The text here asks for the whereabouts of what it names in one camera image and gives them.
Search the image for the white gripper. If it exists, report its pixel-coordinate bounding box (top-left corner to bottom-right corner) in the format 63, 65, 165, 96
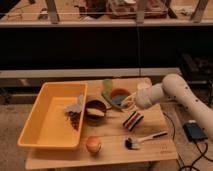
121, 84, 164, 111

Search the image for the green pepper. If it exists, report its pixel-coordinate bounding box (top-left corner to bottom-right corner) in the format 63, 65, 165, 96
101, 79, 125, 112

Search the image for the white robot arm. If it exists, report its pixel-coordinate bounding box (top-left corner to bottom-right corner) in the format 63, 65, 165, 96
121, 74, 213, 142

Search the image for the yellow plastic tray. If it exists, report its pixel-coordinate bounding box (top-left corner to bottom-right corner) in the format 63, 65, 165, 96
18, 82, 87, 150

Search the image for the blue sponge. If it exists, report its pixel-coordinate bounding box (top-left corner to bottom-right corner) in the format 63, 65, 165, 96
112, 95, 126, 105

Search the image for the white cup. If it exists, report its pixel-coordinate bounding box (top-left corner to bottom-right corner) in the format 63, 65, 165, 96
137, 82, 151, 90

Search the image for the terracotta orange bowl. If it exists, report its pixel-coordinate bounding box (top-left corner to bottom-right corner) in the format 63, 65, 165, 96
109, 88, 130, 99

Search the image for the striped block toy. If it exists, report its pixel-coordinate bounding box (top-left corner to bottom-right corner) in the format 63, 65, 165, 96
123, 111, 144, 131

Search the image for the green cup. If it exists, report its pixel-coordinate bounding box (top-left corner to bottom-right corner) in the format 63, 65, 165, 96
103, 79, 113, 90

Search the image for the dark brown bowl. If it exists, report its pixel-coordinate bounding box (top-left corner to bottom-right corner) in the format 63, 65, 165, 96
85, 100, 107, 120

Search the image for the wooden table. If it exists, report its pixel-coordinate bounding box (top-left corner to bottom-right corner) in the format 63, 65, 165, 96
25, 77, 179, 171

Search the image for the yellow banana piece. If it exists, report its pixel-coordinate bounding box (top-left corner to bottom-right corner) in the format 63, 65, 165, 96
86, 108, 105, 117

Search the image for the black white dish brush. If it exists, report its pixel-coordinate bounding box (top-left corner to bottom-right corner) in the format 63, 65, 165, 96
125, 131, 167, 150

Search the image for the orange peach fruit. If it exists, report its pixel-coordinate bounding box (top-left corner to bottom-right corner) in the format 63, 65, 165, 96
86, 136, 101, 154

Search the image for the dark grapes bunch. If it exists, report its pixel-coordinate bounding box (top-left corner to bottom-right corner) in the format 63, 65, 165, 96
66, 112, 80, 130

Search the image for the black box on floor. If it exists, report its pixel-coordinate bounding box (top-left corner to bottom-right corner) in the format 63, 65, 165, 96
183, 123, 207, 142

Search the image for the black cable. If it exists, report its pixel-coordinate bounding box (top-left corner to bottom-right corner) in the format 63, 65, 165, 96
162, 111, 213, 171

